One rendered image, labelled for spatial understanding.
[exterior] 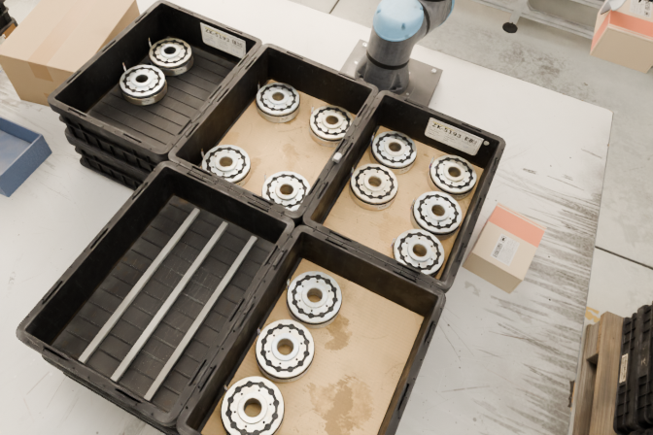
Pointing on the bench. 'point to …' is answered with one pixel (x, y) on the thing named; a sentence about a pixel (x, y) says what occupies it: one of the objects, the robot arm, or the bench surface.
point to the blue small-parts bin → (18, 154)
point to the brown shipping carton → (62, 37)
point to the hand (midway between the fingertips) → (634, 22)
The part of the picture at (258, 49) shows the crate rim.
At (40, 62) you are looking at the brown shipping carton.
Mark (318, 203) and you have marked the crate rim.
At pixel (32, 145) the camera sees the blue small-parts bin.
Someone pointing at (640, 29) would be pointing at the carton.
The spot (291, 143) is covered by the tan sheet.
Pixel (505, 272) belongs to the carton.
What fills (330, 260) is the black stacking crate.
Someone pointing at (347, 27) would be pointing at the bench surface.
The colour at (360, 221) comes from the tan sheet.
